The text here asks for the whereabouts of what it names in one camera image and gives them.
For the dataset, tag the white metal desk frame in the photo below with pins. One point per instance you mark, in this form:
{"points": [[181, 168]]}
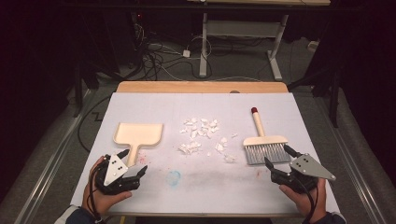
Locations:
{"points": [[204, 46]]}

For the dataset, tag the cream plastic dustpan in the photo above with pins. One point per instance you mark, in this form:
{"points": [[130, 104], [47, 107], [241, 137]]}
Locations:
{"points": [[137, 133]]}

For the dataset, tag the cream hand brush grey bristles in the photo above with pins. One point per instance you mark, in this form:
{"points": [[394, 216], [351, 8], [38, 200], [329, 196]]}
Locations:
{"points": [[264, 141]]}

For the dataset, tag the black metal stand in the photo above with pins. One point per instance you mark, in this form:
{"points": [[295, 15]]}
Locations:
{"points": [[334, 93]]}

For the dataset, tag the pile of white paper scraps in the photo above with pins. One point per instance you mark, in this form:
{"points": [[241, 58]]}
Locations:
{"points": [[199, 130]]}

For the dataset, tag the white power adapter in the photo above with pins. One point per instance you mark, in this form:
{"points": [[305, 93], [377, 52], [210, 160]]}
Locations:
{"points": [[186, 53]]}

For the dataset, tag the white power strip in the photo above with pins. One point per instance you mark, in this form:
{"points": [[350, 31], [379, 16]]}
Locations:
{"points": [[313, 45]]}

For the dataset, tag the metal floor rail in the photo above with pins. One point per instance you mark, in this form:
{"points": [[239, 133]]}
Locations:
{"points": [[53, 158], [351, 161]]}

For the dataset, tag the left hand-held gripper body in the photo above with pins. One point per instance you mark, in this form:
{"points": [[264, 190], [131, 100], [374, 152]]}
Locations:
{"points": [[115, 171]]}

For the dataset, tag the person's left hand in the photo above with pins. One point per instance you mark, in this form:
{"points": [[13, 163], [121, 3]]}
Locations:
{"points": [[104, 202]]}

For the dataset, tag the person's right hand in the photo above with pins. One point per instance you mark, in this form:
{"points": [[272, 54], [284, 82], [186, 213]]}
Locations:
{"points": [[303, 202]]}

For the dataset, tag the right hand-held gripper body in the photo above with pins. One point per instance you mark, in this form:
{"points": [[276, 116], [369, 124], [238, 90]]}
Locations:
{"points": [[306, 166]]}

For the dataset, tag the wooden table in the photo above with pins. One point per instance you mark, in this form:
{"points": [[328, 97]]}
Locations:
{"points": [[202, 87]]}

